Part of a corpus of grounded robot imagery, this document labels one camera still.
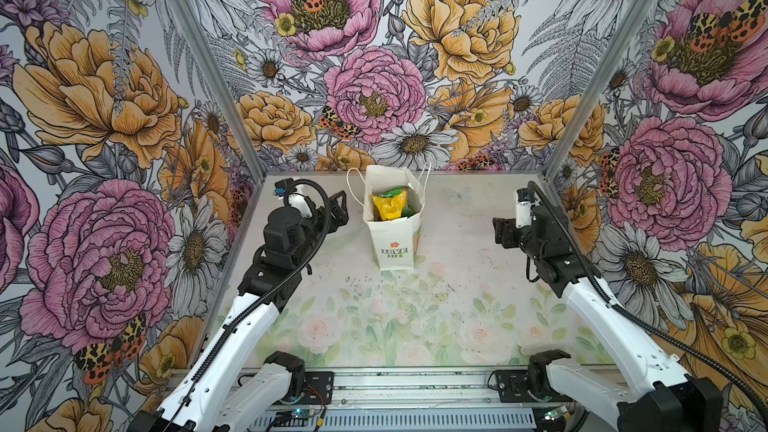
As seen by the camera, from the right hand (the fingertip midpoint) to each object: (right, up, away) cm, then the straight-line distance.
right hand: (507, 226), depth 80 cm
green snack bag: (-26, +4, +9) cm, 28 cm away
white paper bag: (-30, -4, +2) cm, 30 cm away
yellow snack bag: (-31, +5, +1) cm, 31 cm away
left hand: (-45, +5, -7) cm, 46 cm away
